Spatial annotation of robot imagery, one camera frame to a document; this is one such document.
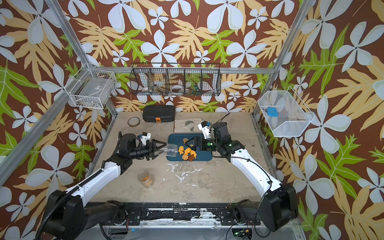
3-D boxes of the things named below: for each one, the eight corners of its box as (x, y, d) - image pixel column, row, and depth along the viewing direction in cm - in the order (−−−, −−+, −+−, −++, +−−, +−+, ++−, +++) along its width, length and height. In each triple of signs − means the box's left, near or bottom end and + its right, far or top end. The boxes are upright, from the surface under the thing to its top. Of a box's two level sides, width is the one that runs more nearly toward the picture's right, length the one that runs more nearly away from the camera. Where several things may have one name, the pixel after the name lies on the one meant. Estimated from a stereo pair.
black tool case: (143, 123, 116) (141, 118, 112) (146, 110, 125) (145, 105, 121) (174, 123, 116) (173, 118, 112) (175, 110, 125) (174, 105, 121)
